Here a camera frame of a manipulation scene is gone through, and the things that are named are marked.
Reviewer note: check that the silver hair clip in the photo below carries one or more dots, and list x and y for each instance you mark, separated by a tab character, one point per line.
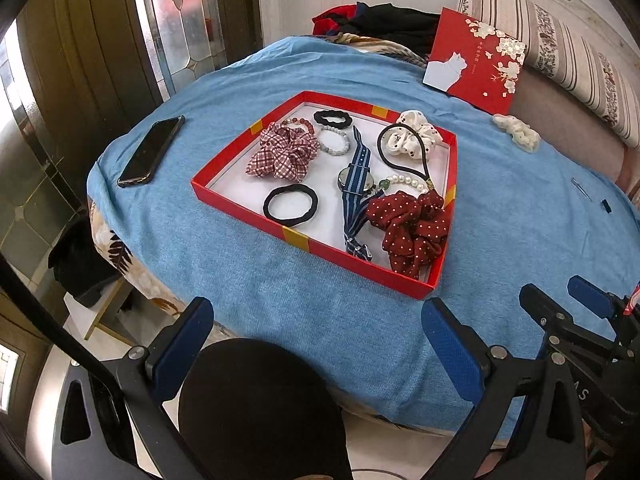
580	187

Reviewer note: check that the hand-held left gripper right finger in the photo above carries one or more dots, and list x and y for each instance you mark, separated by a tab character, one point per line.
452	345

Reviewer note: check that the stained glass door panel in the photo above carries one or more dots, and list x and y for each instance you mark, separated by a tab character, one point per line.
180	25

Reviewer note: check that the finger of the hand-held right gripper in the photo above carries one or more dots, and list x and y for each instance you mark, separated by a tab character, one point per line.
590	292
537	300

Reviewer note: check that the red plaid scrunchie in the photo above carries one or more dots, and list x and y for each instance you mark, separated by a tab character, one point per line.
282	152

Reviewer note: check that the white black-dotted scrunchie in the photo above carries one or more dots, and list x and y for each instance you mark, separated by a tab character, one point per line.
425	127

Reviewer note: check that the red polka dot scrunchie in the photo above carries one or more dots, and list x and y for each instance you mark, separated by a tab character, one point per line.
410	230

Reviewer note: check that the black smartphone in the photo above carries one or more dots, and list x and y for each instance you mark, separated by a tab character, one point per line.
150	152

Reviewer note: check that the pile of red black clothes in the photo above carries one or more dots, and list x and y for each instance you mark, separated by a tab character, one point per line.
390	22

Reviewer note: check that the red cardboard tray box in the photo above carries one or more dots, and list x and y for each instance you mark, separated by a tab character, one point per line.
320	255

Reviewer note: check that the red box lid cat print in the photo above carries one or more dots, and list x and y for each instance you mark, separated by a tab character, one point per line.
480	75

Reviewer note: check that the small black hair clip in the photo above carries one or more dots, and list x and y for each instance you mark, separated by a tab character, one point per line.
606	206

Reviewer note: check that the striped floral pillow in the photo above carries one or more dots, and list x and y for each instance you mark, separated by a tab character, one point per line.
560	35

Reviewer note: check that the black bag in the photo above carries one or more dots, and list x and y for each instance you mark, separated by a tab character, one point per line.
80	260

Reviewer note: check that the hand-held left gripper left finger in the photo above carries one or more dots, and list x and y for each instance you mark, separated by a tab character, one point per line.
185	345

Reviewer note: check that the blue towel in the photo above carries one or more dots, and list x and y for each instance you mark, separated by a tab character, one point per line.
250	285

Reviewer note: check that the small wooden stool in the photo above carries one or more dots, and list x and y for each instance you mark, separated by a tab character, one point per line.
100	315

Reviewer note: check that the mauve upholstered sofa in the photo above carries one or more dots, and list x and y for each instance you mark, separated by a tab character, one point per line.
565	120

